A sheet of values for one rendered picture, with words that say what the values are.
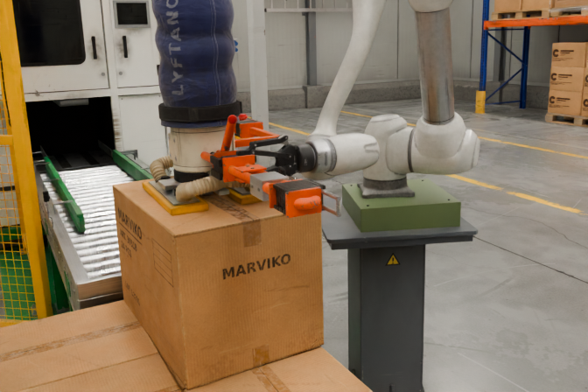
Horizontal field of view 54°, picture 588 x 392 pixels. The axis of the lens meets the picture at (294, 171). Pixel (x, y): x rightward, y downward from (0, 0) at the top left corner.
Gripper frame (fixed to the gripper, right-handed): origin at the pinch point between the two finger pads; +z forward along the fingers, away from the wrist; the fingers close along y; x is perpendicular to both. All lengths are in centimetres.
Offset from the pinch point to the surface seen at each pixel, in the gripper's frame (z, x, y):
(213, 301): 9.3, -5.2, 31.5
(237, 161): 0.8, -3.0, -1.8
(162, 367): 20, 8, 53
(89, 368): 37, 17, 53
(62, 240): 32, 116, 48
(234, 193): -5.0, 14.9, 11.0
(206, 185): 5.7, 6.8, 5.7
